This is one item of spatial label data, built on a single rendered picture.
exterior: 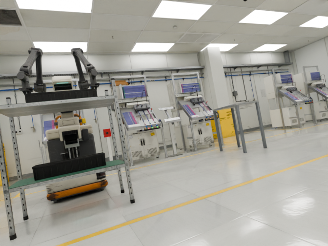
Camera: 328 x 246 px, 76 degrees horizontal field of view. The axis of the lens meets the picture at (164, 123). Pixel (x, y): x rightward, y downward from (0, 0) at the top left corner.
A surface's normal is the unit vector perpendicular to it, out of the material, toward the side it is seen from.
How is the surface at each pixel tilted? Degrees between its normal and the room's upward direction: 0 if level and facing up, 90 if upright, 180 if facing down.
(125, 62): 90
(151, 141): 90
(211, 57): 90
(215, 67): 90
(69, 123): 98
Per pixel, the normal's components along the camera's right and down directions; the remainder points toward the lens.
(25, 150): 0.39, -0.10
